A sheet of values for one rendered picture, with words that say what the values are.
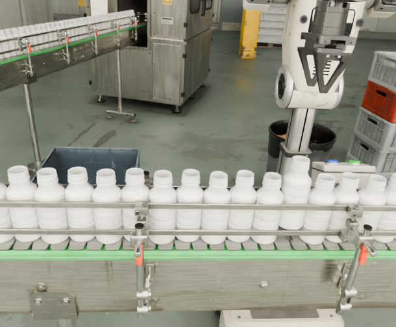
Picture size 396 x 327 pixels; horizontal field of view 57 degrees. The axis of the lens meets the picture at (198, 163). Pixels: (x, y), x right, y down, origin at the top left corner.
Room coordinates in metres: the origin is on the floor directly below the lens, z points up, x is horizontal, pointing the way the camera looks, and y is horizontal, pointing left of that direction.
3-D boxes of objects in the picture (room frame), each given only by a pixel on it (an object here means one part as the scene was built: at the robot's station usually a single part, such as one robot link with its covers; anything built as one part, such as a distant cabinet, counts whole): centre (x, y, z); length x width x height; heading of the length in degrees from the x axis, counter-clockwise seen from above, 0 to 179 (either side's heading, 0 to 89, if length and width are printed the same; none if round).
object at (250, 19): (8.39, -0.93, 0.55); 0.40 x 0.40 x 1.10; 6
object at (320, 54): (0.67, -0.22, 1.40); 0.07 x 0.07 x 0.09; 6
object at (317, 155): (2.32, -0.70, 0.32); 0.45 x 0.45 x 0.64
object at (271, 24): (10.47, -1.64, 0.50); 1.24 x 1.03 x 1.00; 98
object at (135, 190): (0.65, 0.13, 1.08); 0.06 x 0.06 x 0.17
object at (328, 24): (0.69, -0.22, 1.47); 0.10 x 0.07 x 0.07; 6
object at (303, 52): (0.71, -0.22, 1.40); 0.07 x 0.07 x 0.09; 6
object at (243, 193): (0.67, -0.10, 1.08); 0.06 x 0.06 x 0.17
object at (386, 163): (2.78, -1.63, 0.33); 0.61 x 0.41 x 0.22; 102
